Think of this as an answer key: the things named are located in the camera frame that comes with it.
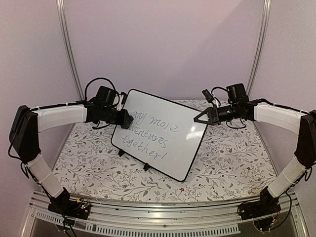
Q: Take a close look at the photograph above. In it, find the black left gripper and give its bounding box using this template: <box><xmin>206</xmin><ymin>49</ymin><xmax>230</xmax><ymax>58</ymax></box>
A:
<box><xmin>102</xmin><ymin>107</ymin><xmax>132</xmax><ymax>126</ymax></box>

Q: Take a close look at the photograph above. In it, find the black whiteboard foot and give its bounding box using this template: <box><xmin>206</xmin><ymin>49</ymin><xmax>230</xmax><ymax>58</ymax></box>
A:
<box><xmin>118</xmin><ymin>149</ymin><xmax>125</xmax><ymax>157</ymax></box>
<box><xmin>143</xmin><ymin>163</ymin><xmax>150</xmax><ymax>171</ymax></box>

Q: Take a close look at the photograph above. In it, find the small black-framed whiteboard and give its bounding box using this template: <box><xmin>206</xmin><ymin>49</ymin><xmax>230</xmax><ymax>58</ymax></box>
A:
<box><xmin>111</xmin><ymin>89</ymin><xmax>207</xmax><ymax>182</ymax></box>

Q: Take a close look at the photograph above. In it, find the left aluminium frame post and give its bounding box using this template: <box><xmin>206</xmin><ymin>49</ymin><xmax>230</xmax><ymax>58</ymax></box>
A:
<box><xmin>56</xmin><ymin>0</ymin><xmax>84</xmax><ymax>99</ymax></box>

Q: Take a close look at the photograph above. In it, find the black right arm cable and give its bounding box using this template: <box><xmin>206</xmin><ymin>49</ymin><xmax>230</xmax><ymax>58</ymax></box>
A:
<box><xmin>259</xmin><ymin>98</ymin><xmax>309</xmax><ymax>116</ymax></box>

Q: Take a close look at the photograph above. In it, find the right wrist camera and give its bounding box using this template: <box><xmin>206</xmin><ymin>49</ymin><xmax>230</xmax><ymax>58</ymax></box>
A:
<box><xmin>202</xmin><ymin>89</ymin><xmax>219</xmax><ymax>107</ymax></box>

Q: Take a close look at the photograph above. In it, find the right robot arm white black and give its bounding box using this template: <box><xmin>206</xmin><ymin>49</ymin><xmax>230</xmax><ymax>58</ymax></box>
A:
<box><xmin>194</xmin><ymin>83</ymin><xmax>316</xmax><ymax>215</ymax></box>

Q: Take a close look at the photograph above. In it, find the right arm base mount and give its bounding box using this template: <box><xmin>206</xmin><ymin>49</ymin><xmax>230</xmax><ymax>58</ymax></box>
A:
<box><xmin>237</xmin><ymin>187</ymin><xmax>281</xmax><ymax>232</ymax></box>

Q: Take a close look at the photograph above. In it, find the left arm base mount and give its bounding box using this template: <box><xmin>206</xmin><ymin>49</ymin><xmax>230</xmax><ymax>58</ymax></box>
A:
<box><xmin>48</xmin><ymin>192</ymin><xmax>91</xmax><ymax>220</ymax></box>

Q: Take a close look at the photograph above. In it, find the aluminium front rail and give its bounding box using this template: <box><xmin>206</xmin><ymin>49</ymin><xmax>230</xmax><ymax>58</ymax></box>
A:
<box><xmin>21</xmin><ymin>191</ymin><xmax>311</xmax><ymax>237</ymax></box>

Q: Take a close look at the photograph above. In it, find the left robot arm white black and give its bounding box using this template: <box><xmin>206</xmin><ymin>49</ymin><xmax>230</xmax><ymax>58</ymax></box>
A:
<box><xmin>8</xmin><ymin>86</ymin><xmax>133</xmax><ymax>214</ymax></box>

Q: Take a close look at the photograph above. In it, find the floral patterned table mat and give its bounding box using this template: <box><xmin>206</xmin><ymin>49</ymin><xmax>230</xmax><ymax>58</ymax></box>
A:
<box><xmin>47</xmin><ymin>99</ymin><xmax>278</xmax><ymax>203</ymax></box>

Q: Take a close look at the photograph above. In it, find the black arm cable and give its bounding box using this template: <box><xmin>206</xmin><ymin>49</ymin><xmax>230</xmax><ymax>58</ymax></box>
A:
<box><xmin>259</xmin><ymin>98</ymin><xmax>309</xmax><ymax>116</ymax></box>
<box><xmin>83</xmin><ymin>78</ymin><xmax>117</xmax><ymax>102</ymax></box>

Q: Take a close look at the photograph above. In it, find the black left whiteboard foot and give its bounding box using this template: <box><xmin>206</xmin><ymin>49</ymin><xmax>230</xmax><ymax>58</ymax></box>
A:
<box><xmin>118</xmin><ymin>149</ymin><xmax>125</xmax><ymax>157</ymax></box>

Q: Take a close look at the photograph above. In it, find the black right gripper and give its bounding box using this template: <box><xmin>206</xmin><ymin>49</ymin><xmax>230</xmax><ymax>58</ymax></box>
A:
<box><xmin>194</xmin><ymin>104</ymin><xmax>238</xmax><ymax>126</ymax></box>

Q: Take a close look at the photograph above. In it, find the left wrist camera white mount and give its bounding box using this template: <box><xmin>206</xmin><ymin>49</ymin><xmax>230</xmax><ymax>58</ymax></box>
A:
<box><xmin>117</xmin><ymin>92</ymin><xmax>127</xmax><ymax>111</ymax></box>

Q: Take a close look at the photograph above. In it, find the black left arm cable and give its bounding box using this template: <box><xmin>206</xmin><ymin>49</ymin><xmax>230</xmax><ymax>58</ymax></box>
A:
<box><xmin>83</xmin><ymin>78</ymin><xmax>117</xmax><ymax>102</ymax></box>

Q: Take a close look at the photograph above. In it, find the right aluminium frame post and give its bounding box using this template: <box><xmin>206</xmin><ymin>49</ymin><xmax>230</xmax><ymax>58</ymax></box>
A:
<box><xmin>246</xmin><ymin>0</ymin><xmax>271</xmax><ymax>96</ymax></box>

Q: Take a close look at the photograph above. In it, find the black right whiteboard foot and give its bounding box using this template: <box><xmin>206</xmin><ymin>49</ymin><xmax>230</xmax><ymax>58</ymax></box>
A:
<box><xmin>143</xmin><ymin>163</ymin><xmax>150</xmax><ymax>171</ymax></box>

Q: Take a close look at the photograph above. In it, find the aluminium frame post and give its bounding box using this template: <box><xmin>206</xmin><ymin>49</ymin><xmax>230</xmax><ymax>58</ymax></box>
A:
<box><xmin>56</xmin><ymin>0</ymin><xmax>84</xmax><ymax>99</ymax></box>
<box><xmin>246</xmin><ymin>0</ymin><xmax>271</xmax><ymax>96</ymax></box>

